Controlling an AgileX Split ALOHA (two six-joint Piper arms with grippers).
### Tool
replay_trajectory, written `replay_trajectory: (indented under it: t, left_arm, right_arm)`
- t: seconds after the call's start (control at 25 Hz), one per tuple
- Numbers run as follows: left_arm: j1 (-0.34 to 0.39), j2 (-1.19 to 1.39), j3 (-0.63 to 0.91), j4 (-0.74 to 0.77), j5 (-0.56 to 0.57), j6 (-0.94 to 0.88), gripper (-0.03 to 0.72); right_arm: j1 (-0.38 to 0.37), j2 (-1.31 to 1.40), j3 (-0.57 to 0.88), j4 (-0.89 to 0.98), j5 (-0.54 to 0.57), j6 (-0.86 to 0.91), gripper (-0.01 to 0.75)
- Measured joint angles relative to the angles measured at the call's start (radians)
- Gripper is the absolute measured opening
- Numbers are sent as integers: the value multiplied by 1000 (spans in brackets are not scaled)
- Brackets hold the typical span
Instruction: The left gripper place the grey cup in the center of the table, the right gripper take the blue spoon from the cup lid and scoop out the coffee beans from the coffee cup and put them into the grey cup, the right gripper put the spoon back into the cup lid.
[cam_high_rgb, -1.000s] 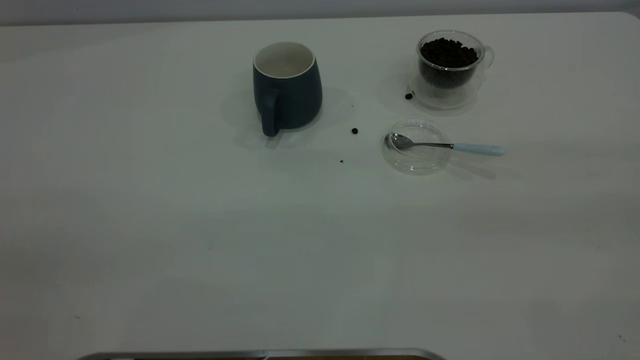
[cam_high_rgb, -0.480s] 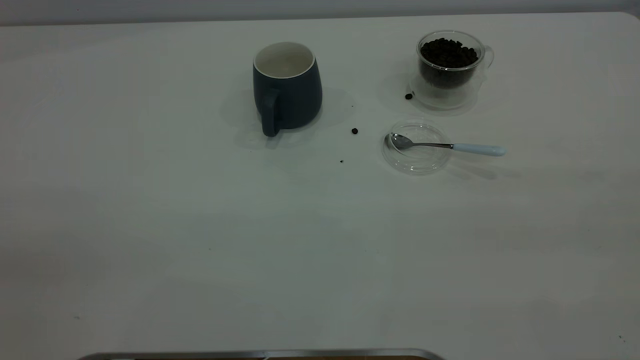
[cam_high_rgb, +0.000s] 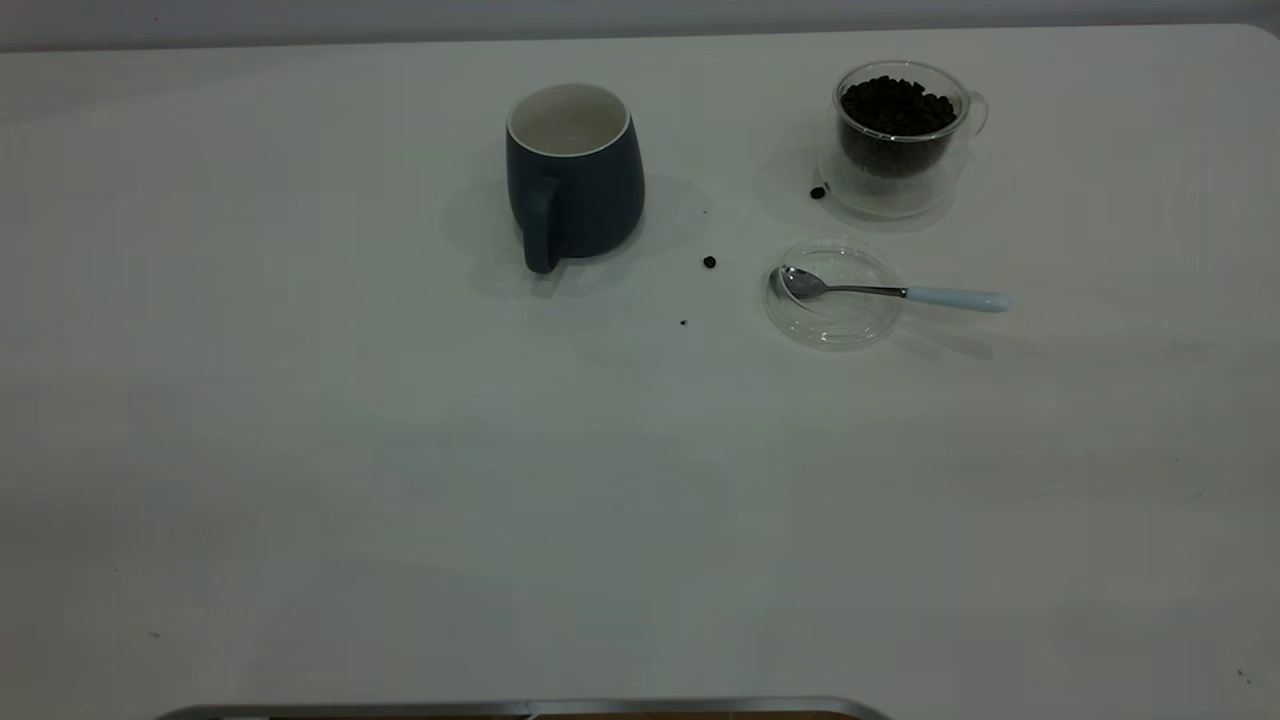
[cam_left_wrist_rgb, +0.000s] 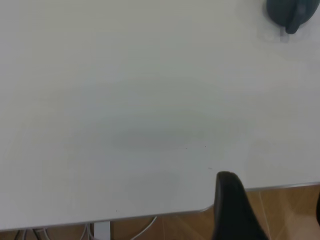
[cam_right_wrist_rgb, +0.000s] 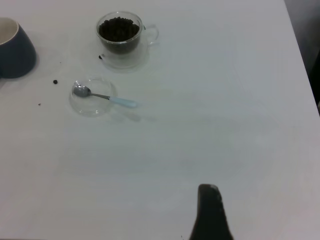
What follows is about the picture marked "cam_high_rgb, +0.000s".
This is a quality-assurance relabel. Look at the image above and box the dark blue-grey ceramic mug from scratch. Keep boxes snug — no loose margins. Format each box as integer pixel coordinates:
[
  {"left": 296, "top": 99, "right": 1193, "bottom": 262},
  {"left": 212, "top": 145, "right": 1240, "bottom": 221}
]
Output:
[{"left": 505, "top": 82, "right": 647, "bottom": 275}]

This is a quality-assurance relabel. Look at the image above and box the metal spoon light blue handle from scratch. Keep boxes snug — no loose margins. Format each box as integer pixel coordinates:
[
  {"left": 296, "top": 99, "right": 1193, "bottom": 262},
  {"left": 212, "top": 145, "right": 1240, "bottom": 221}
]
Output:
[{"left": 778, "top": 265, "right": 1014, "bottom": 315}]

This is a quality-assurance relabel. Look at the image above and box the clear round glass lid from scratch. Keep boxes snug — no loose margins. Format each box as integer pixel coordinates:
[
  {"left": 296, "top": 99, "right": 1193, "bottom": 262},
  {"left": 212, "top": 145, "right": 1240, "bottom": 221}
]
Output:
[{"left": 763, "top": 238, "right": 907, "bottom": 352}]

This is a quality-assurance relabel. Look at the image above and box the pile of coffee beans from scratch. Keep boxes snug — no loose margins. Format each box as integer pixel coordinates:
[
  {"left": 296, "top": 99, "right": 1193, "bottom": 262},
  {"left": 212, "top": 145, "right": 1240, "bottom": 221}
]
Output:
[{"left": 840, "top": 74, "right": 959, "bottom": 179}]

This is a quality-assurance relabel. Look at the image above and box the clear glass cup with handle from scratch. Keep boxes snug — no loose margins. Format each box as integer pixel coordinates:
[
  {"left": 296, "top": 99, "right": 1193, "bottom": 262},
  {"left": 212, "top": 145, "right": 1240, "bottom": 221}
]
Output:
[{"left": 814, "top": 58, "right": 991, "bottom": 223}]

